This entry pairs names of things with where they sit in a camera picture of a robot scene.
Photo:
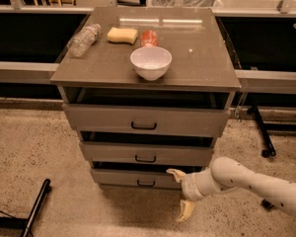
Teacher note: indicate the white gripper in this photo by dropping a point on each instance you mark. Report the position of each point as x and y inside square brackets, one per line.
[188, 187]

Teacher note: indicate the grey bottom drawer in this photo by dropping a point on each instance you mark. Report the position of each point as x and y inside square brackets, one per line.
[135, 179]

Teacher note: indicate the grey drawer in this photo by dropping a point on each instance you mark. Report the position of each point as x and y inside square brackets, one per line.
[146, 120]
[135, 179]
[146, 154]

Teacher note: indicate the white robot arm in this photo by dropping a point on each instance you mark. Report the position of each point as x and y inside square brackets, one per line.
[225, 174]

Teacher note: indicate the grey middle drawer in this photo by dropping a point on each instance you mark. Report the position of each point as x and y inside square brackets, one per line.
[146, 154]

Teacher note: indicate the grey drawer cabinet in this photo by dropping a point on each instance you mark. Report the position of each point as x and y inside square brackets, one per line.
[201, 76]

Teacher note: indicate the grey top drawer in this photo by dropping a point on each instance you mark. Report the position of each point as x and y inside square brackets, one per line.
[146, 120]

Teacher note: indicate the black caster chair leg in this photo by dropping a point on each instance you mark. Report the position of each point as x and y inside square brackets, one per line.
[267, 205]

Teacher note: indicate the black stand leg right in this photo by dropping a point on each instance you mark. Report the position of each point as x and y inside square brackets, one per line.
[269, 150]

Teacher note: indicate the black stand leg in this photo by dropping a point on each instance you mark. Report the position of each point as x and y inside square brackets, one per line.
[8, 221]
[269, 150]

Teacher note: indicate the white bowl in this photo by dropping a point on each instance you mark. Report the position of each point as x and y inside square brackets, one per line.
[151, 63]

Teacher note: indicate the yellow sponge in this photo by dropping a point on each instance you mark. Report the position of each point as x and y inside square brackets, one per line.
[119, 35]

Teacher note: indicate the clear plastic water bottle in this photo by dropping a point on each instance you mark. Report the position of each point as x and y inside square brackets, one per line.
[82, 41]

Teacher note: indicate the black stand leg left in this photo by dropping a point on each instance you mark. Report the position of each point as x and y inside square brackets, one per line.
[8, 221]

